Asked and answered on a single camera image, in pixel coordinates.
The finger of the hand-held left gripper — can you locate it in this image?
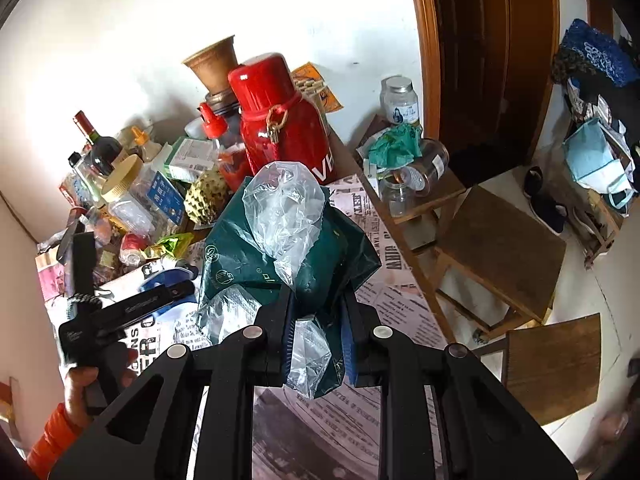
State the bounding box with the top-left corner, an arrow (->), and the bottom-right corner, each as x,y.
152,304 -> 197,322
140,266 -> 200,292

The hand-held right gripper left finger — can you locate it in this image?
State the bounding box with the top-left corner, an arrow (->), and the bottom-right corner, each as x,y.
47,285 -> 296,480

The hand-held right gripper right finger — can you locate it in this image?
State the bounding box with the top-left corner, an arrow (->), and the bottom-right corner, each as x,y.
340,292 -> 578,480

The dark green plastic bag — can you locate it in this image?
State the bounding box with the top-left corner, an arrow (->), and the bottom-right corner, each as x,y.
195,175 -> 383,401

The clear plastic bag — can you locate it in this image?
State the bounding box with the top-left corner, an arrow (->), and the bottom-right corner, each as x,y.
242,160 -> 335,401

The person's left forearm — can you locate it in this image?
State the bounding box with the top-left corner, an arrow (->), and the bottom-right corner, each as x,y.
25,402 -> 88,478

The person's left hand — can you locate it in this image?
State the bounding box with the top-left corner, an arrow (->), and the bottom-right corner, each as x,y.
62,347 -> 141,428

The yellow green foil packet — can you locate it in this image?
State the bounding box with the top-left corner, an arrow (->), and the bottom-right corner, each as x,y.
145,235 -> 193,261

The clear box with blue label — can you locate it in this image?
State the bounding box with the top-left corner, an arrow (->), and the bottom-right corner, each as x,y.
135,170 -> 188,226

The yellow ridged foam net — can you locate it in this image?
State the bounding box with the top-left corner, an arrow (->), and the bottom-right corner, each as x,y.
184,167 -> 231,226

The newspaper covered table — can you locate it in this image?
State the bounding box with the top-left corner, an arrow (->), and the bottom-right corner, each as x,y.
35,175 -> 451,480

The plastic jar with beige lid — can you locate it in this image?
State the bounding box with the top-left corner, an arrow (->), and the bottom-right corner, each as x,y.
100,154 -> 156,236

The green and white box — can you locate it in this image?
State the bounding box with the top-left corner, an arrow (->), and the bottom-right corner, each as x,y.
162,137 -> 221,183

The dark wine bottle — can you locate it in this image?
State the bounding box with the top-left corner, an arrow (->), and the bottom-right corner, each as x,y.
72,110 -> 123,176

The red cap sauce bottle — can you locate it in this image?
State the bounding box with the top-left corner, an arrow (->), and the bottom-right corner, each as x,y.
197,102 -> 251,193

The small empty glass jar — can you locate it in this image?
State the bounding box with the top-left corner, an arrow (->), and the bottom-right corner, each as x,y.
377,172 -> 418,218

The wooden side table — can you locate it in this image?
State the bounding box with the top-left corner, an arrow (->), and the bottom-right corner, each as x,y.
350,115 -> 468,341

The large wooden stool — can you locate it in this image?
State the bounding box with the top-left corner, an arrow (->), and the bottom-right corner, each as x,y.
432,185 -> 568,341

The red thermos flask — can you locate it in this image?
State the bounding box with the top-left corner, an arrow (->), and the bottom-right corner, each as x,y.
227,52 -> 335,186

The small wooden stool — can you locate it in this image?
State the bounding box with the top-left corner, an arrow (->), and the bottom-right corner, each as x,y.
487,312 -> 603,428

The open glass jar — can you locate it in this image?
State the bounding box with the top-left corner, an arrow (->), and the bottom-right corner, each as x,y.
395,137 -> 451,196

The brown ceramic vase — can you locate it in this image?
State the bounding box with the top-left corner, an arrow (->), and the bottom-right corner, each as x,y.
181,35 -> 241,98

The crumpled teal plastic bag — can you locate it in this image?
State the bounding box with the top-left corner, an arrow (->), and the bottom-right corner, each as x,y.
367,122 -> 426,168

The orange snack packet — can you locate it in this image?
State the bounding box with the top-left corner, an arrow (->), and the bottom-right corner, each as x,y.
290,61 -> 345,113

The black shoe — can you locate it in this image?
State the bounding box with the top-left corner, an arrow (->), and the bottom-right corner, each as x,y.
530,195 -> 568,233
522,165 -> 546,198

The glass jar with white lid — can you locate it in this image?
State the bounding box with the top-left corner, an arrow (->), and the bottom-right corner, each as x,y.
379,75 -> 421,126

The wooden rack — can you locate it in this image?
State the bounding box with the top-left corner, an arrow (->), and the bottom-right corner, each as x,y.
570,187 -> 626,268

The light blue bag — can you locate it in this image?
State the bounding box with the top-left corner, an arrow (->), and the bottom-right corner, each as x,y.
562,117 -> 636,211

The brown wooden door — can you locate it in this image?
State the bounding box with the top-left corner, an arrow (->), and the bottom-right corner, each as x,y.
405,0 -> 561,188

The blue patterned cloth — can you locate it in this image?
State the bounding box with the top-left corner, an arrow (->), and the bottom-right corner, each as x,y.
552,17 -> 640,88

